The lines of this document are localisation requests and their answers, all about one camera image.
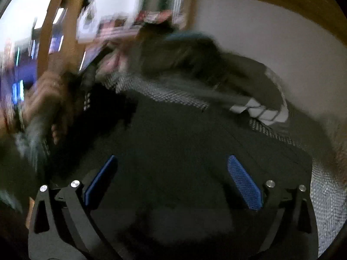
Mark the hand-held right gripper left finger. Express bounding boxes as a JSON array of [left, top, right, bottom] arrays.
[[28, 154, 128, 260]]

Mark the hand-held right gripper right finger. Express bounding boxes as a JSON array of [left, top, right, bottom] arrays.
[[226, 155, 319, 260]]

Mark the dark large garment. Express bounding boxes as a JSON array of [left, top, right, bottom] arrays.
[[41, 89, 315, 260]]

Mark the pile of dark clothes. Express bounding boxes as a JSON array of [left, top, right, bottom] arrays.
[[95, 23, 289, 126]]

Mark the person's left hand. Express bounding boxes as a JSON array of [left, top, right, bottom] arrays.
[[23, 70, 69, 145]]

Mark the pink cloth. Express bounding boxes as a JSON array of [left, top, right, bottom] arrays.
[[97, 41, 132, 80]]

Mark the checked bed sheet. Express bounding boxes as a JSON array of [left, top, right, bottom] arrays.
[[103, 74, 347, 258]]

